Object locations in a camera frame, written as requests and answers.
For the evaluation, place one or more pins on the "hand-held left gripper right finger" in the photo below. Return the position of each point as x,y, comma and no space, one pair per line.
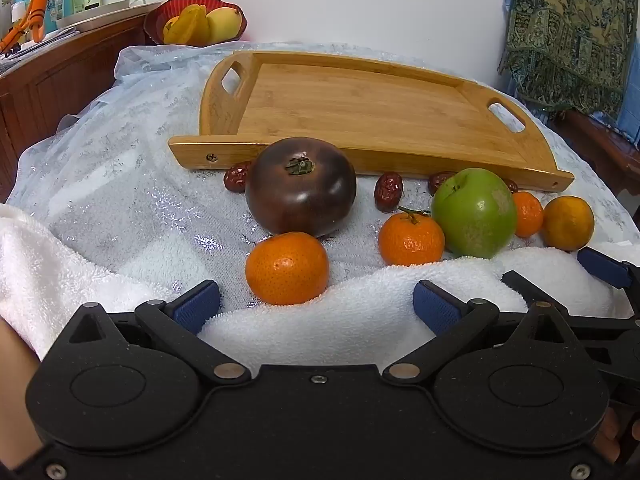
435,306

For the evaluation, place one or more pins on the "large mandarin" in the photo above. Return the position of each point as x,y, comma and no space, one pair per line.
287,270

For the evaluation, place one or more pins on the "small mandarin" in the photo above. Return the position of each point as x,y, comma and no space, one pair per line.
529,215

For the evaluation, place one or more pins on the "brown wooden side table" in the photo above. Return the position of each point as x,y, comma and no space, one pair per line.
600,150

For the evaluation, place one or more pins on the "silver snowflake tablecloth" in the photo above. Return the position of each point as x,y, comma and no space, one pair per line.
125,160

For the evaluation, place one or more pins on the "green apple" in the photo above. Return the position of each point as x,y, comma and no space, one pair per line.
475,215

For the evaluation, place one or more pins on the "red fruit bowl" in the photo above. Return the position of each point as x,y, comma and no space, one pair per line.
155,20

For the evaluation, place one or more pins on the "stack of papers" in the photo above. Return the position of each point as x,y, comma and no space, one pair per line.
35,45

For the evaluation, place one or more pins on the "dark purple tomato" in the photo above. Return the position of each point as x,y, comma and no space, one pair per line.
300,200

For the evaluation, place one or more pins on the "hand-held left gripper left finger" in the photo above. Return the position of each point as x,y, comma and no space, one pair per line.
197,306

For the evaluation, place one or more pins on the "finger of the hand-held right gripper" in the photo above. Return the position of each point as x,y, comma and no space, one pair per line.
602,266
520,285

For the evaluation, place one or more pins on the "bamboo serving tray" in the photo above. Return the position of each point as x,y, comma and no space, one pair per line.
350,110

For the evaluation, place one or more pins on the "person's left forearm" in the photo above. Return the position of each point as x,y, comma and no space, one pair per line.
15,390

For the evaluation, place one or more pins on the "metal tray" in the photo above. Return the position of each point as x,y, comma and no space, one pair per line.
100,15

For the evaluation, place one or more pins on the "white terry towel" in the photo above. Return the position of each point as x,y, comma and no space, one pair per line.
350,310

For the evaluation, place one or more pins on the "green patterned shawl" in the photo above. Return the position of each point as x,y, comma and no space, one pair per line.
565,35

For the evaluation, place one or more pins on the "mandarin with green stem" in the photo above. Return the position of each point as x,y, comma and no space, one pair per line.
410,240

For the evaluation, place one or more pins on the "yellow starfruit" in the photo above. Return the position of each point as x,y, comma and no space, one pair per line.
192,25

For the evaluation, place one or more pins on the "yellowish orange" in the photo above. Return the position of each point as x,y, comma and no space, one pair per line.
567,222

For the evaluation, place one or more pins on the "person's right hand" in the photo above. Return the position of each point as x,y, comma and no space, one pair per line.
609,435

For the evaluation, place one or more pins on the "brown wooden cabinet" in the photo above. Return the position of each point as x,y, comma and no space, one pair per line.
60,85

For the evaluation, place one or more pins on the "red date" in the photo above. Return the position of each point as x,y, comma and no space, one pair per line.
511,186
236,177
442,182
389,191

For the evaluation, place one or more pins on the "yellow mango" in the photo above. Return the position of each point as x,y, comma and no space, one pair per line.
225,22

